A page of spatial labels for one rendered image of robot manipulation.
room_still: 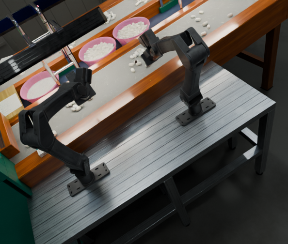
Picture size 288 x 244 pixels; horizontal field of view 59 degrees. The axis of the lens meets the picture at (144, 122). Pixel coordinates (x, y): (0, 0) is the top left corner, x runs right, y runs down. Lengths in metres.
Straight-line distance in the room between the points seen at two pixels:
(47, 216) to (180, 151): 0.64
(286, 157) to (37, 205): 1.51
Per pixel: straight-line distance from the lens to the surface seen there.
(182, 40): 0.95
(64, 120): 1.42
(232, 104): 1.28
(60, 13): 3.54
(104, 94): 1.43
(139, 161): 1.16
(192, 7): 1.89
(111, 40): 1.84
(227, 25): 1.63
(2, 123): 1.48
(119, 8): 2.26
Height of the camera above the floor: 1.61
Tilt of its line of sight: 47 degrees down
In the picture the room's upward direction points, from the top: 23 degrees counter-clockwise
